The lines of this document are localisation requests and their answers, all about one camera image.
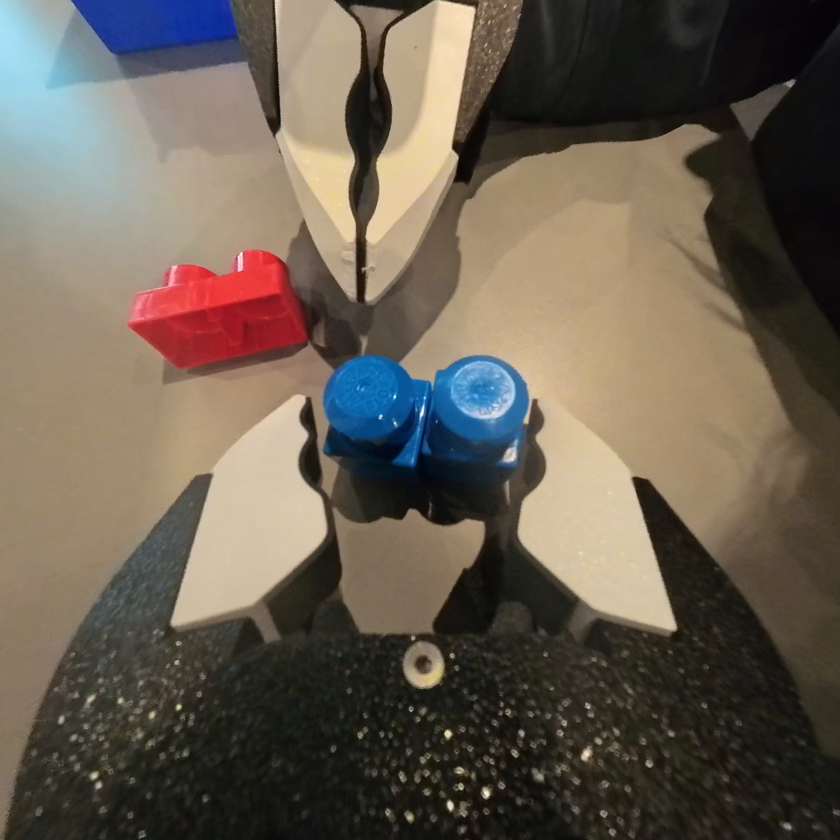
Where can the person's right forearm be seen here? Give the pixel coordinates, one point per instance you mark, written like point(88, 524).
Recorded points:
point(656, 52)

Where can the blue plastic bin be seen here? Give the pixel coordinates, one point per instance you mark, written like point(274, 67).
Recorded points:
point(164, 23)

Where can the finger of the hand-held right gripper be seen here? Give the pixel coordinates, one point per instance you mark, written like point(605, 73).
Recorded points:
point(315, 131)
point(423, 131)

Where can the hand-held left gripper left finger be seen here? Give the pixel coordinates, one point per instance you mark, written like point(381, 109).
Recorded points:
point(256, 525)

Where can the person's black clothing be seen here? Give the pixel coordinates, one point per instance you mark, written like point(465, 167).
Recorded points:
point(807, 197)

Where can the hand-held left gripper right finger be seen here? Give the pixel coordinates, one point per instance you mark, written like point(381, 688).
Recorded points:
point(590, 538)

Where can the red two-stud mega block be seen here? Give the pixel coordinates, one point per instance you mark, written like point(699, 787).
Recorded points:
point(216, 315)

